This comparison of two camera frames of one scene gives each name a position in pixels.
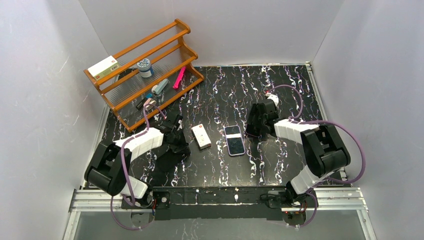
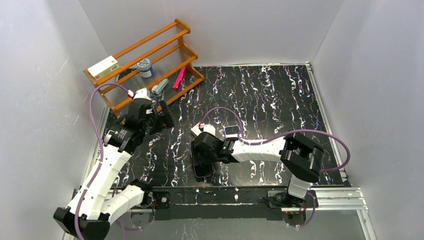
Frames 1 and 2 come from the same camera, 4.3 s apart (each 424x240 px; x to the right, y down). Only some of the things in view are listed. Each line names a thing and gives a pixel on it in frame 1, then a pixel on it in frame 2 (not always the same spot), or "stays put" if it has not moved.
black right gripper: x=253 y=122 → x=200 y=156
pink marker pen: x=179 y=77 stays put
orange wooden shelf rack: x=154 y=73 stays put
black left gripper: x=178 y=139 → x=159 y=117
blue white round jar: x=145 y=68 stays put
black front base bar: x=220 y=203 stays put
